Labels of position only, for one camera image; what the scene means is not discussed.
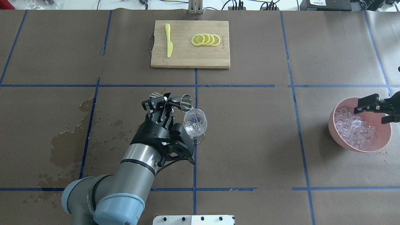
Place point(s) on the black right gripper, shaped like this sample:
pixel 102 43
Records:
pixel 394 105

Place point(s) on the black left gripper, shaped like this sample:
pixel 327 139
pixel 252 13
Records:
pixel 149 130

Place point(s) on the steel double jigger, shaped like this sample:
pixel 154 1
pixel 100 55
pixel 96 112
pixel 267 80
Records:
pixel 183 102

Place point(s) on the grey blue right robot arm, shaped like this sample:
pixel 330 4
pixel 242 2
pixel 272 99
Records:
pixel 374 103

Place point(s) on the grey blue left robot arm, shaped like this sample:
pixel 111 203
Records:
pixel 119 199

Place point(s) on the pile of clear ice cubes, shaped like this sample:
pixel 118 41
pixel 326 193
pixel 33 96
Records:
pixel 357 132

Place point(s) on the clear wine glass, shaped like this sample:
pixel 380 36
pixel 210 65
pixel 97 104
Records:
pixel 195 124

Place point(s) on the pink bowl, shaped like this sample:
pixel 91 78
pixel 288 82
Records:
pixel 383 133

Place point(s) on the bamboo cutting board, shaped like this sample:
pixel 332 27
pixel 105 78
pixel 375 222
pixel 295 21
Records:
pixel 186 55

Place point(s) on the yellow plastic knife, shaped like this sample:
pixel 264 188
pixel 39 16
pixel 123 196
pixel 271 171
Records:
pixel 169 43

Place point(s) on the lemon slice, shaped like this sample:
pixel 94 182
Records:
pixel 207 39
pixel 198 40
pixel 211 40
pixel 216 41

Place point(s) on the black box device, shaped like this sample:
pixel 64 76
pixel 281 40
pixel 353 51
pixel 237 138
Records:
pixel 325 5

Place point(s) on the clear plastic bag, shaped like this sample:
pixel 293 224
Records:
pixel 44 4

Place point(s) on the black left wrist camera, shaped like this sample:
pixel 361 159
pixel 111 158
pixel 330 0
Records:
pixel 177 147

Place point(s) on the aluminium frame post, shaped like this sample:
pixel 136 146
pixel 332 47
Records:
pixel 195 7

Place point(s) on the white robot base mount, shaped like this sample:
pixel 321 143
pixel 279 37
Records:
pixel 194 220

